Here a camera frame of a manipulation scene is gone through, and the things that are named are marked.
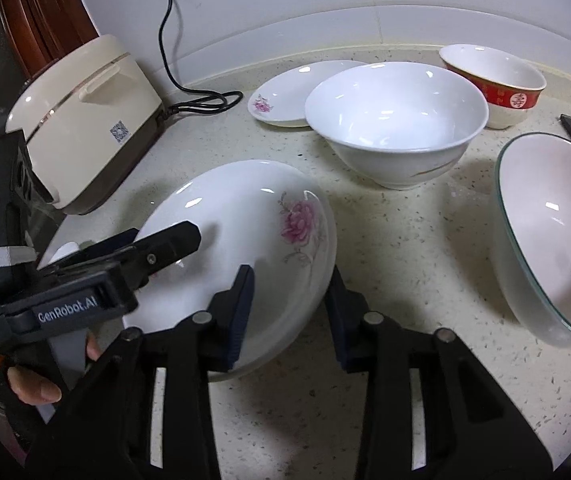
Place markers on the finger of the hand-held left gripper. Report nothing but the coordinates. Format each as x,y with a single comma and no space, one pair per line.
110,245
170,245

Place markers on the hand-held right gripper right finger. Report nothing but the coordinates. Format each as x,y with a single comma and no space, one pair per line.
340,320

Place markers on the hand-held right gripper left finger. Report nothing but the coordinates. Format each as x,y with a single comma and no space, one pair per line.
238,320

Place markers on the large floral white plate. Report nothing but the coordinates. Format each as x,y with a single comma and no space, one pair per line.
245,210

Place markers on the small floral white plate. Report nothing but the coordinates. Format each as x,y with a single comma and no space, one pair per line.
295,92

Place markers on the plain white bowl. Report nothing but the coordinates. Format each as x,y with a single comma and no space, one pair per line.
395,110

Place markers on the person's left hand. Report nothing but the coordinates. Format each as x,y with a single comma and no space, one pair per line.
32,387

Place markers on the cream rice cooker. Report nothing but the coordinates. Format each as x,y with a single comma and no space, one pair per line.
90,120

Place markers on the red and white bowl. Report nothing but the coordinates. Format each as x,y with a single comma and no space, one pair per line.
508,100

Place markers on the brown wooden door frame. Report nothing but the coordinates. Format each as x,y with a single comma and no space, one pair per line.
40,15

